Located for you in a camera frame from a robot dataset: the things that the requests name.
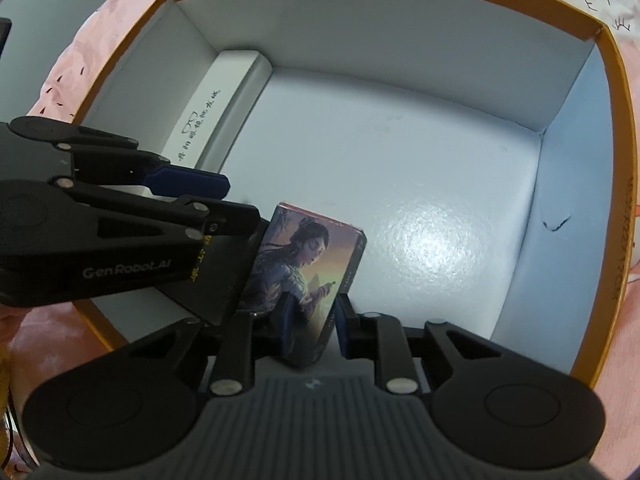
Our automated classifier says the black book gold lettering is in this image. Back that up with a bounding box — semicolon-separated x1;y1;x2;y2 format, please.
164;204;271;328

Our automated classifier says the white glasses case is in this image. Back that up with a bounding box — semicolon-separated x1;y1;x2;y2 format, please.
160;50;272;172

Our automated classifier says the pink cloud print duvet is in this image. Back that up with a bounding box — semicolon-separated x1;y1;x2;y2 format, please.
30;0;639;479

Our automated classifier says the orange white storage box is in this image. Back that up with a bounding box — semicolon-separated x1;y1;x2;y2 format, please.
74;0;637;384

